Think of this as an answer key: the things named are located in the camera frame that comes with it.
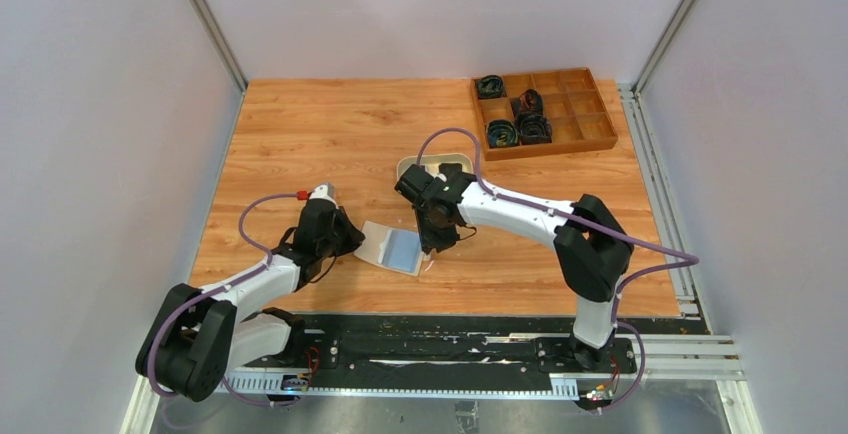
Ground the white leather card holder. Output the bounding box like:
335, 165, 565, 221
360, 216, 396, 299
353, 221, 425, 277

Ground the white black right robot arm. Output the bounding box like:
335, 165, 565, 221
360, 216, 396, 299
395, 164, 633, 371

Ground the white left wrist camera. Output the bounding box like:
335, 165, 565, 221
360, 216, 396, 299
307, 182, 339, 208

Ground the aluminium rail frame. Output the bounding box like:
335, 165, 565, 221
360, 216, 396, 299
119, 83, 763, 434

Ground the cream oval plastic tray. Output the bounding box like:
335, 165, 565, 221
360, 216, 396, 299
396, 153, 474, 180

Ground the rolled green black tie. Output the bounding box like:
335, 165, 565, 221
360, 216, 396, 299
486, 119, 520, 149

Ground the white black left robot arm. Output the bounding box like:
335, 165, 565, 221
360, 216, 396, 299
135, 184, 365, 402

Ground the wooden compartment organizer box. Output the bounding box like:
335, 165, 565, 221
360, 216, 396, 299
469, 67, 618, 161

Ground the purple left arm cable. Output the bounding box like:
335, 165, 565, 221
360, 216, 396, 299
145, 192, 313, 409

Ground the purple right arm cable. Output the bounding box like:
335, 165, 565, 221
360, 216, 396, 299
415, 128, 700, 414

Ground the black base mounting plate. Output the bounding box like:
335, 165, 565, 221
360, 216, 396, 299
225, 311, 710, 393

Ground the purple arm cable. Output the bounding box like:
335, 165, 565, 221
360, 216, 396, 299
415, 128, 700, 414
145, 192, 313, 409

